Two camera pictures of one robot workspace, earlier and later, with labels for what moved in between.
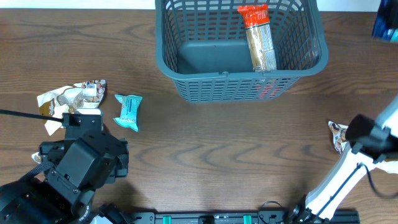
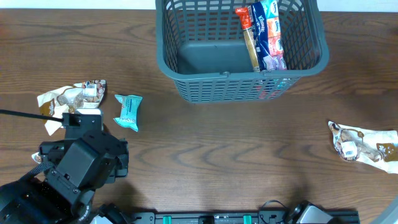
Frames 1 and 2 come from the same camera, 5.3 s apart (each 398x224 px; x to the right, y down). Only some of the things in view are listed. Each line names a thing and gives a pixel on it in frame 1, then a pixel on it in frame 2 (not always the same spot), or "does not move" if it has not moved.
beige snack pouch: (37, 157) does not move
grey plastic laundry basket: (204, 46) does not move
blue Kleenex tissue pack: (385, 27) → (266, 32)
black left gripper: (56, 149) does not move
